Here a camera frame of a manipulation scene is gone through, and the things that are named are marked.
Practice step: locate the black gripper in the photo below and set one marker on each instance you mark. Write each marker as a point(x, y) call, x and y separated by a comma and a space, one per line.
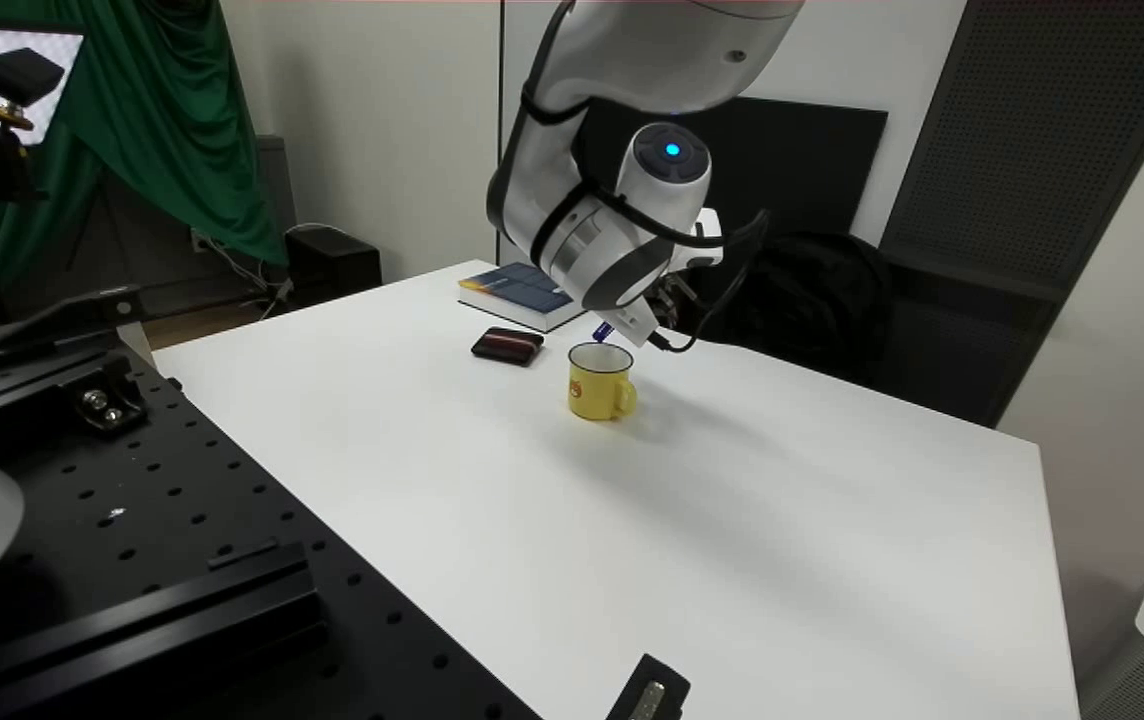
point(659, 315)

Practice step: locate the white marker with blue cap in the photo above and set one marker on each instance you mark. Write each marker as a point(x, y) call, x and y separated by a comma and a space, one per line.
point(603, 331)

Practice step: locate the yellow enamel cup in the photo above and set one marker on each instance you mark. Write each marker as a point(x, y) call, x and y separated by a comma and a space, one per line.
point(598, 386)

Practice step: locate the black office chair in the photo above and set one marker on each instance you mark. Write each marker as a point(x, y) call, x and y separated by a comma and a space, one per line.
point(796, 306)

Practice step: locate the thick blue hardcover book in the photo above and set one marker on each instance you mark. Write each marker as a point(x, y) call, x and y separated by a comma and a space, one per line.
point(519, 294)

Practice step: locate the small black box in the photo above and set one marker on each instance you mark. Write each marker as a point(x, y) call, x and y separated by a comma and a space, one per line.
point(507, 344)

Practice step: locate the black flat panel screen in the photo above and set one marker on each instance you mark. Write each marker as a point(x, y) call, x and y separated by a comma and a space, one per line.
point(796, 166)

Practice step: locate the black speaker box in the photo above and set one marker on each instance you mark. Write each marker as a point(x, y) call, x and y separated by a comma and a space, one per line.
point(334, 266)

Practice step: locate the dark grey door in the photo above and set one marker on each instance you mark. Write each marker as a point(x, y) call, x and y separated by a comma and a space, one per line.
point(1036, 203)

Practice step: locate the green curtain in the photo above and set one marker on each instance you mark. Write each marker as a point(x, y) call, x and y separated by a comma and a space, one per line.
point(173, 121)

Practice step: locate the black perforated breadboard table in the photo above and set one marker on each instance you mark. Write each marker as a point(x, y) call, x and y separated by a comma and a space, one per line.
point(173, 560)

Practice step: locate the black clamp bar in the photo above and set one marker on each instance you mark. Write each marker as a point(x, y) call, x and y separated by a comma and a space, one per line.
point(58, 324)

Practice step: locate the black camera bracket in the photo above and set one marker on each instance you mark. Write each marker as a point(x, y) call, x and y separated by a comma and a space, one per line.
point(651, 690)

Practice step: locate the small black metal mount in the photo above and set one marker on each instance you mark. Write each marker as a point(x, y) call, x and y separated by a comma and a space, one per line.
point(108, 402)

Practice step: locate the black camera on tripod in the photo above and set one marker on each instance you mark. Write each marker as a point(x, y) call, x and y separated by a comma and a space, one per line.
point(14, 78)

